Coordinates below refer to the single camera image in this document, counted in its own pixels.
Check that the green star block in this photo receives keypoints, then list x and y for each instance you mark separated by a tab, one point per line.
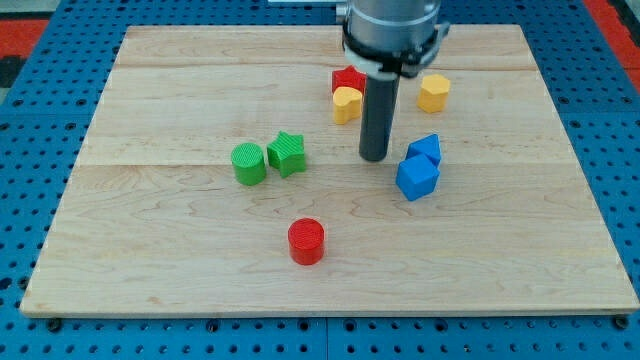
287	154

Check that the yellow heart block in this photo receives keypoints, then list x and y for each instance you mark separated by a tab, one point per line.
347	104

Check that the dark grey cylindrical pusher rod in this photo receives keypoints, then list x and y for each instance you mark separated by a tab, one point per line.
377	117

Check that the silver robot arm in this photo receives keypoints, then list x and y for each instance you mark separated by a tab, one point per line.
388	40

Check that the red cylinder block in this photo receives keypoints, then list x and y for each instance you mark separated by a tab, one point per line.
306	238

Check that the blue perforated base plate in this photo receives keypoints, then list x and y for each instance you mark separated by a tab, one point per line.
47	111

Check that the red star block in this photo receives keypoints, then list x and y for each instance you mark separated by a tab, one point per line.
348	77

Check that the green cylinder block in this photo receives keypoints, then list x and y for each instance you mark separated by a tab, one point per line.
248	163

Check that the blue cube block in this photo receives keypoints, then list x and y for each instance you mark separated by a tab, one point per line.
416	177

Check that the light wooden board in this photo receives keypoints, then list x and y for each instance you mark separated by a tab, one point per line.
154	224

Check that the yellow hexagon block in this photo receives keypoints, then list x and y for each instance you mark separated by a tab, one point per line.
434	91

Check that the blue pentagon block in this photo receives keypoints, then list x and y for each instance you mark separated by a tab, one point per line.
428	146

